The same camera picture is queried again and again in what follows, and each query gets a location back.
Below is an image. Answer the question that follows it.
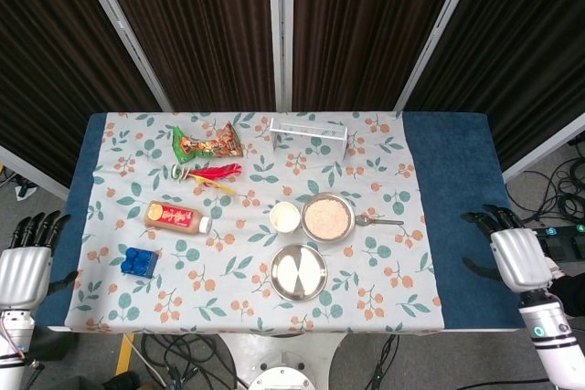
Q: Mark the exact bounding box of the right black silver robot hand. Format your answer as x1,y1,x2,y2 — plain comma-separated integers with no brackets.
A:
462,205,568,294

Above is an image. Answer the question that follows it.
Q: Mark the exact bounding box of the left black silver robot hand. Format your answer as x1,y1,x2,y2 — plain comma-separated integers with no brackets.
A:
0,210,80,311

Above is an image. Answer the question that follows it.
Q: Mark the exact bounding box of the metal spoon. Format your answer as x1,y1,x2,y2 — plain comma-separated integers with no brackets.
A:
354,214,406,227

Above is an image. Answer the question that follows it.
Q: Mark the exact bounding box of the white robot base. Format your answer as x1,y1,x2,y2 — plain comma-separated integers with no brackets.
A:
218,332,348,390

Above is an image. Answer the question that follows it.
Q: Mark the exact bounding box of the metal bowl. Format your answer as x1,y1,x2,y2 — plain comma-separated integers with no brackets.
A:
300,192,356,244

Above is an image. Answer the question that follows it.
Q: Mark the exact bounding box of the white paper cup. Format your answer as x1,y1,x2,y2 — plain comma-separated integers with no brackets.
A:
268,201,302,235

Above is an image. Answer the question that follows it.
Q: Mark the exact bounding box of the blue table cover cloth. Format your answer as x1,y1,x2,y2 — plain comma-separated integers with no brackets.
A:
34,111,538,332

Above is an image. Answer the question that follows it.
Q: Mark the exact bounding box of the blue toy building block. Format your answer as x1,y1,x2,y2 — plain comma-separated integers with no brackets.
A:
120,247,161,279

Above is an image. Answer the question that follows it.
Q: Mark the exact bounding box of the brown juice bottle red label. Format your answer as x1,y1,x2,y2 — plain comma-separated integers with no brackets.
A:
144,200,213,235

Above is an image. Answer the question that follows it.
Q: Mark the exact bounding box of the floral print tablecloth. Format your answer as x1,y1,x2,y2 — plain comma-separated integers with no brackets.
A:
63,111,445,334

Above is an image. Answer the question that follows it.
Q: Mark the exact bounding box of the red feather shuttlecock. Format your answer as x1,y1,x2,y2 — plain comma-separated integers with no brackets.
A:
171,162,243,197

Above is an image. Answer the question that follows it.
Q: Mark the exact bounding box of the green orange snack bag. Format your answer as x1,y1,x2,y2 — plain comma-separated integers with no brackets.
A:
171,121,243,165

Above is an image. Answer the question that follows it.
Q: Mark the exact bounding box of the round metal plate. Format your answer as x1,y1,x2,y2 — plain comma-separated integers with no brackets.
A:
269,244,329,303

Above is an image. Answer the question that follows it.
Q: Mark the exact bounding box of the black floor cable bundle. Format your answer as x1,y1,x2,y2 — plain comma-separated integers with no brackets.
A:
134,332,241,390
506,142,585,227

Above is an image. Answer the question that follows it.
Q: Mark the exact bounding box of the white partition frame post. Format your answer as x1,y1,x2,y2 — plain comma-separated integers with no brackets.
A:
70,0,174,112
393,0,485,112
267,0,295,112

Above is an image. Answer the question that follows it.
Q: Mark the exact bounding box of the white wire mesh rack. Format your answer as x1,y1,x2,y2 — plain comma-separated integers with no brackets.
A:
268,117,349,163

